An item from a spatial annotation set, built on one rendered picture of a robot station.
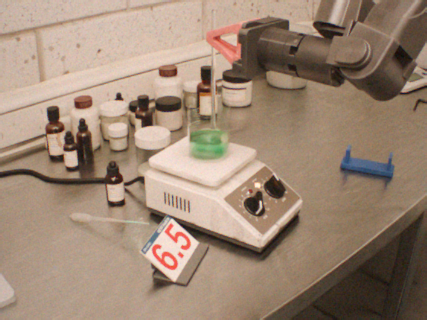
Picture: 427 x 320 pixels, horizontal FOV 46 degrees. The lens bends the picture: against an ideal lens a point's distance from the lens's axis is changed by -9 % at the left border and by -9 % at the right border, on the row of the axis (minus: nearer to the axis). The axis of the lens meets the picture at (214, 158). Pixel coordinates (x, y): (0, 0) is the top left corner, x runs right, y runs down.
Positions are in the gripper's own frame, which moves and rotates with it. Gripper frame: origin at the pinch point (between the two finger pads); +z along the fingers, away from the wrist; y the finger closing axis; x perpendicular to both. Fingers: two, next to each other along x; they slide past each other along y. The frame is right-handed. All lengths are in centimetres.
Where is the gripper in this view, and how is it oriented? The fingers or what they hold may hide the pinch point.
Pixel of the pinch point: (213, 36)
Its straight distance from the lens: 74.6
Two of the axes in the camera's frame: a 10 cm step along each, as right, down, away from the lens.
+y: -6.2, 3.5, -7.1
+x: -0.1, 9.0, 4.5
